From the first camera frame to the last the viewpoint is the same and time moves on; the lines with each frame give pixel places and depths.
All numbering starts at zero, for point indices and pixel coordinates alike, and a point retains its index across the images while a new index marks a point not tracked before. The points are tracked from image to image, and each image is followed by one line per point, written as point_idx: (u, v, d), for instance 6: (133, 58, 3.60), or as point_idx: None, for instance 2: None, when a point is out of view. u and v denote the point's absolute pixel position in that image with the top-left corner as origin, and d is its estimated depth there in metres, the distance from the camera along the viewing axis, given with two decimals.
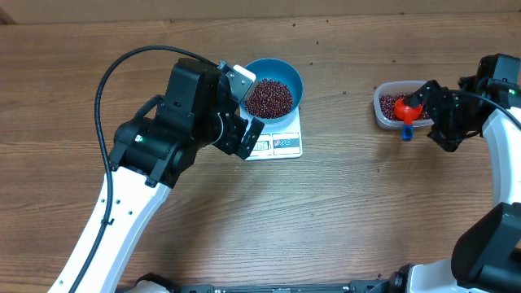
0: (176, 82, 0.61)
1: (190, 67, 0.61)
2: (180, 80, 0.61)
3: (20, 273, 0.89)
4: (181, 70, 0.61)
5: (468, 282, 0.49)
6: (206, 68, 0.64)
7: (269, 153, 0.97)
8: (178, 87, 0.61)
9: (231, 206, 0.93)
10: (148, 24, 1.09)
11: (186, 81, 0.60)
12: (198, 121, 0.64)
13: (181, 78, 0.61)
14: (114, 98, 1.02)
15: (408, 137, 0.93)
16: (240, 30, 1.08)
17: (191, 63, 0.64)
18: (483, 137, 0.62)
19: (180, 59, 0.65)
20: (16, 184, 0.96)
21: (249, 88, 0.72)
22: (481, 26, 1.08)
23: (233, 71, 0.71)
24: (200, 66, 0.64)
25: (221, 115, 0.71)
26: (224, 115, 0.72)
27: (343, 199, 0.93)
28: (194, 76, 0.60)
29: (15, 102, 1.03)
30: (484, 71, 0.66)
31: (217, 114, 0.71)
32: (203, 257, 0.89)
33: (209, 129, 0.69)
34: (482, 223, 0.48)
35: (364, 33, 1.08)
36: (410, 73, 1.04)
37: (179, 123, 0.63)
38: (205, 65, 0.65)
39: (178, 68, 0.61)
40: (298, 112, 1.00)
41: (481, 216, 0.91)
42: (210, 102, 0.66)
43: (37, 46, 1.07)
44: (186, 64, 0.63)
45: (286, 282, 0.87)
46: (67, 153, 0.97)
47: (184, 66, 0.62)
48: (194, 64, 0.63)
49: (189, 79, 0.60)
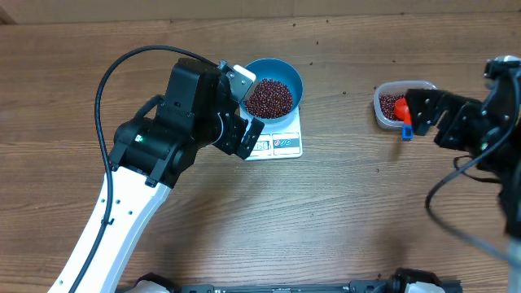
0: (175, 82, 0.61)
1: (190, 68, 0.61)
2: (179, 80, 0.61)
3: (20, 273, 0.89)
4: (181, 70, 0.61)
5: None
6: (206, 68, 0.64)
7: (269, 153, 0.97)
8: (178, 86, 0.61)
9: (231, 205, 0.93)
10: (148, 24, 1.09)
11: (186, 81, 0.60)
12: (198, 121, 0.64)
13: (181, 78, 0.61)
14: (114, 98, 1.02)
15: (407, 137, 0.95)
16: (240, 30, 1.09)
17: (191, 63, 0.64)
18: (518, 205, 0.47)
19: (180, 59, 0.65)
20: (15, 184, 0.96)
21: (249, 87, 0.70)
22: (482, 26, 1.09)
23: (234, 71, 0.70)
24: (199, 66, 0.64)
25: (221, 115, 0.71)
26: (224, 115, 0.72)
27: (343, 199, 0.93)
28: (194, 76, 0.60)
29: (15, 102, 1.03)
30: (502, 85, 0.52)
31: (217, 114, 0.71)
32: (203, 257, 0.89)
33: (208, 129, 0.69)
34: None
35: (364, 33, 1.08)
36: (409, 73, 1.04)
37: (179, 122, 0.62)
38: (205, 66, 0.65)
39: (178, 68, 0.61)
40: (298, 112, 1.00)
41: (480, 216, 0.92)
42: (209, 102, 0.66)
43: (37, 45, 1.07)
44: (186, 64, 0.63)
45: (286, 281, 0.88)
46: (67, 153, 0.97)
47: (183, 66, 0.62)
48: (194, 64, 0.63)
49: (189, 79, 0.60)
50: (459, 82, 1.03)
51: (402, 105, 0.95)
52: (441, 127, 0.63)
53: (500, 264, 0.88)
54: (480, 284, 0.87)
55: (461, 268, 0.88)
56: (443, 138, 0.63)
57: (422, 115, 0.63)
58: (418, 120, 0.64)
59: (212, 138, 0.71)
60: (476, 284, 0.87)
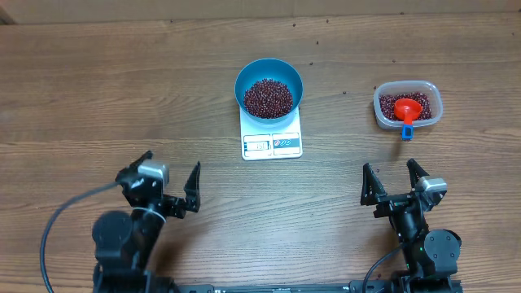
0: (105, 260, 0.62)
1: (109, 247, 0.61)
2: (107, 259, 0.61)
3: (21, 273, 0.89)
4: (101, 251, 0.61)
5: (430, 266, 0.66)
6: (121, 225, 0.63)
7: (269, 153, 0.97)
8: (110, 262, 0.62)
9: (231, 205, 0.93)
10: (148, 24, 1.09)
11: (113, 258, 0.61)
12: (138, 257, 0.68)
13: (107, 257, 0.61)
14: (114, 98, 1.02)
15: (407, 137, 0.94)
16: (240, 30, 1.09)
17: (105, 228, 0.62)
18: (430, 238, 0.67)
19: (94, 228, 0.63)
20: (15, 184, 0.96)
21: (161, 188, 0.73)
22: (482, 26, 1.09)
23: (142, 176, 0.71)
24: (115, 231, 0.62)
25: (154, 207, 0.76)
26: (157, 204, 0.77)
27: (343, 199, 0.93)
28: (116, 250, 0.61)
29: (15, 102, 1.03)
30: (417, 202, 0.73)
31: (146, 209, 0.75)
32: (203, 257, 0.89)
33: (147, 236, 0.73)
34: (431, 269, 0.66)
35: (363, 33, 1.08)
36: (409, 73, 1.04)
37: (127, 273, 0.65)
38: (118, 221, 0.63)
39: (98, 251, 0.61)
40: (298, 112, 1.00)
41: (479, 216, 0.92)
42: (138, 235, 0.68)
43: (36, 45, 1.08)
44: (99, 239, 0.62)
45: (286, 281, 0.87)
46: (67, 153, 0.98)
47: (102, 244, 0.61)
48: (105, 231, 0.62)
49: (116, 257, 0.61)
50: (460, 82, 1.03)
51: (402, 105, 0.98)
52: (379, 210, 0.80)
53: (500, 264, 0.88)
54: (480, 284, 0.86)
55: (461, 268, 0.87)
56: (379, 214, 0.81)
57: (365, 198, 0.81)
58: (363, 200, 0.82)
59: (154, 234, 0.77)
60: (476, 284, 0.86)
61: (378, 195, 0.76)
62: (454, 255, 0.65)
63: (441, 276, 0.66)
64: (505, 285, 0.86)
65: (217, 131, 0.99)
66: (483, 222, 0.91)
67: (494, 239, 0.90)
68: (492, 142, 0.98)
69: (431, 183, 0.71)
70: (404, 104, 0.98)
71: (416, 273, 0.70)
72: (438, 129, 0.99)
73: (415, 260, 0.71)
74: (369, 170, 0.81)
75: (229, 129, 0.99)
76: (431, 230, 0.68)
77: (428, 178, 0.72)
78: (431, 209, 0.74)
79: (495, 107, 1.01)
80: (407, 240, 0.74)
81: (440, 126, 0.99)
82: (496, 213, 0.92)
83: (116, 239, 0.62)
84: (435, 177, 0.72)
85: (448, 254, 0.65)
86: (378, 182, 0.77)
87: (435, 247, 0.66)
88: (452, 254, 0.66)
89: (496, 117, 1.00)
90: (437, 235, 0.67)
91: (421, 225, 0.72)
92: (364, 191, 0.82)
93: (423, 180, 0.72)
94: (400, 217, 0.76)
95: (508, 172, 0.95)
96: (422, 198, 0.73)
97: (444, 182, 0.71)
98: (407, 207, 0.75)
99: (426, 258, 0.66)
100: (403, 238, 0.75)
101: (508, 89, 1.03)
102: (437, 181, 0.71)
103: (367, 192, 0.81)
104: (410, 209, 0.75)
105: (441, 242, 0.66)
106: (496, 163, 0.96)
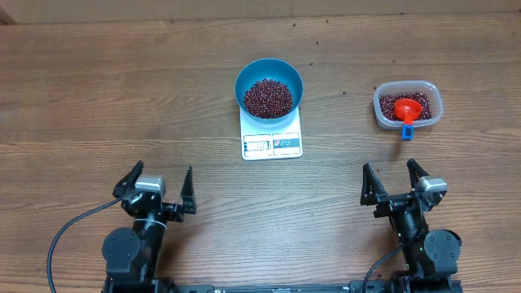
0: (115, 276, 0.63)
1: (120, 264, 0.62)
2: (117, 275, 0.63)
3: (21, 273, 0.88)
4: (111, 268, 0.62)
5: (431, 267, 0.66)
6: (129, 242, 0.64)
7: (269, 153, 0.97)
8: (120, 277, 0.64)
9: (231, 205, 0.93)
10: (148, 24, 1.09)
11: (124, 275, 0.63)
12: (146, 267, 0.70)
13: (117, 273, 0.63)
14: (114, 98, 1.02)
15: (407, 137, 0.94)
16: (240, 30, 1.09)
17: (114, 246, 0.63)
18: (430, 238, 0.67)
19: (104, 244, 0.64)
20: (15, 184, 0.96)
21: (160, 200, 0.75)
22: (482, 26, 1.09)
23: (141, 190, 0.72)
24: (124, 247, 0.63)
25: (154, 217, 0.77)
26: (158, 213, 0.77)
27: (343, 199, 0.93)
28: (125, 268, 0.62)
29: (15, 101, 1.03)
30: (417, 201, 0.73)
31: (146, 220, 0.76)
32: (203, 257, 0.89)
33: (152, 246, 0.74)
34: (431, 269, 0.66)
35: (363, 33, 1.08)
36: (409, 73, 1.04)
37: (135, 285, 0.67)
38: (127, 238, 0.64)
39: (109, 268, 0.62)
40: (298, 112, 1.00)
41: (479, 216, 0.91)
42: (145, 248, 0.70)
43: (36, 45, 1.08)
44: (109, 257, 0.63)
45: (286, 281, 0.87)
46: (67, 153, 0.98)
47: (112, 262, 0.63)
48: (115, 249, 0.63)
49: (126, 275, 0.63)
50: (460, 82, 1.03)
51: (402, 105, 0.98)
52: (378, 210, 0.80)
53: (500, 264, 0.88)
54: (480, 284, 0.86)
55: (461, 268, 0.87)
56: (378, 214, 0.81)
57: (365, 198, 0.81)
58: (363, 199, 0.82)
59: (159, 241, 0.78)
60: (476, 284, 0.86)
61: (378, 195, 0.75)
62: (454, 255, 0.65)
63: (442, 276, 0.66)
64: (505, 285, 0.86)
65: (217, 131, 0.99)
66: (483, 222, 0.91)
67: (494, 239, 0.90)
68: (492, 142, 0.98)
69: (430, 182, 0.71)
70: (404, 104, 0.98)
71: (416, 273, 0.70)
72: (438, 129, 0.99)
73: (415, 260, 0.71)
74: (369, 170, 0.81)
75: (229, 129, 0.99)
76: (431, 230, 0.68)
77: (427, 178, 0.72)
78: (431, 209, 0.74)
79: (495, 107, 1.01)
80: (407, 239, 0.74)
81: (440, 126, 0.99)
82: (496, 213, 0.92)
83: (124, 257, 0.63)
84: (434, 177, 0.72)
85: (448, 254, 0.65)
86: (378, 182, 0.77)
87: (435, 247, 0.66)
88: (452, 254, 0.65)
89: (496, 117, 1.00)
90: (437, 236, 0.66)
91: (422, 225, 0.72)
92: (364, 191, 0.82)
93: (423, 180, 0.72)
94: (400, 217, 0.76)
95: (508, 172, 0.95)
96: (421, 198, 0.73)
97: (444, 182, 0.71)
98: (407, 207, 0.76)
99: (427, 257, 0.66)
100: (403, 237, 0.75)
101: (508, 89, 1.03)
102: (437, 181, 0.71)
103: (367, 192, 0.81)
104: (410, 209, 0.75)
105: (441, 242, 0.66)
106: (496, 163, 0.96)
